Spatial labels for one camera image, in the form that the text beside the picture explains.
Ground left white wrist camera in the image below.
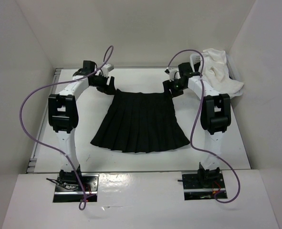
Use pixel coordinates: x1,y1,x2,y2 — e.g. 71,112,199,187
101,63,114,78

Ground black pleated skirt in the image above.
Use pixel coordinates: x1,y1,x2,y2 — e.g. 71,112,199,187
91,90,190,153

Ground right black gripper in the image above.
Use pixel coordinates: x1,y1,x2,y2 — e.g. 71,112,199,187
163,77,187,101

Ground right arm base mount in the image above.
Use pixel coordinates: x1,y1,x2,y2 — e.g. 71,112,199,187
178,171,228,200

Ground aluminium table edge rail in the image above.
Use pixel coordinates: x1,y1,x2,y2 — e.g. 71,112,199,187
26,68,62,174

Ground white plastic basket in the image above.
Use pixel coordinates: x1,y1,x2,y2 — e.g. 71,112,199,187
190,53,243,98

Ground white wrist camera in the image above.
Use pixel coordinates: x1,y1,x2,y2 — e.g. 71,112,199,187
165,68,179,82
101,63,114,78

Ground purple cable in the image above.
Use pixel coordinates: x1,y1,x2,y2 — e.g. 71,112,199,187
167,49,241,204
20,45,115,212

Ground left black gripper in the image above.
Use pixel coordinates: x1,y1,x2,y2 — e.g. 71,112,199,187
90,72,116,95

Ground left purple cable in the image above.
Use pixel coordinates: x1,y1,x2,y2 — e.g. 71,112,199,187
20,45,115,212

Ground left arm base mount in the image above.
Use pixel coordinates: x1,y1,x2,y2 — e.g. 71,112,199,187
51,173,99,203

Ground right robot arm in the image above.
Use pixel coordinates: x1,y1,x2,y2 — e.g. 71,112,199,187
163,62,231,187

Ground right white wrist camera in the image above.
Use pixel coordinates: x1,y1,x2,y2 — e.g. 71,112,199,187
165,68,179,82

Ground white skirt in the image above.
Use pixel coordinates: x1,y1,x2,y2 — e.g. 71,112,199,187
200,48,244,97

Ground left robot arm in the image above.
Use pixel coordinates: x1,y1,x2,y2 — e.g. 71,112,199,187
48,61,115,191

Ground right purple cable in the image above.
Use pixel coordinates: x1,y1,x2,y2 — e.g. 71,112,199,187
167,49,241,204

